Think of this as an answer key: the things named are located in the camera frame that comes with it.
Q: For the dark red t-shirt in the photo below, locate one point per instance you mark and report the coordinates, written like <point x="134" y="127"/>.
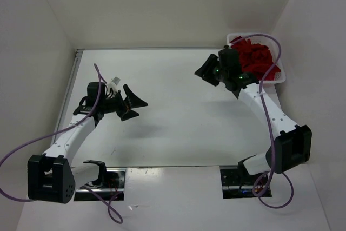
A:
<point x="256" y="53"/>

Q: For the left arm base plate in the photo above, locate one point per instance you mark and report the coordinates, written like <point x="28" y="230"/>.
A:
<point x="112" y="185"/>

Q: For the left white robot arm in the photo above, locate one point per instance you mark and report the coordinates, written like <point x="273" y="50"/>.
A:
<point x="50" y="175"/>

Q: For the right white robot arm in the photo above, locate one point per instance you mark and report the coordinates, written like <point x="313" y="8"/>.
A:
<point x="292" y="143"/>

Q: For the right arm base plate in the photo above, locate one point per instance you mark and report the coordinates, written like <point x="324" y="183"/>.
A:
<point x="235" y="187"/>

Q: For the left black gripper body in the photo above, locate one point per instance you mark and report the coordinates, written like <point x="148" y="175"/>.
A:
<point x="112" y="104"/>

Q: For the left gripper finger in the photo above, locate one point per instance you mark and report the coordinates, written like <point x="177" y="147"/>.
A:
<point x="126" y="114"/>
<point x="131" y="99"/>

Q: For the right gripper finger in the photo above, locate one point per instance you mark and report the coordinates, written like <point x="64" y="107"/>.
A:
<point x="211" y="60"/>
<point x="208" y="75"/>

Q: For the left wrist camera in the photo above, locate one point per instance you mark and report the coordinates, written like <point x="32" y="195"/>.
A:
<point x="113" y="86"/>

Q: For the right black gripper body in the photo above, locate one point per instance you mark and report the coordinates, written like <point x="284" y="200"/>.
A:
<point x="223" y="73"/>

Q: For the white plastic basket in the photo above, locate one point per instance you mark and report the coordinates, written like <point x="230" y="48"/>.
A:
<point x="277" y="74"/>

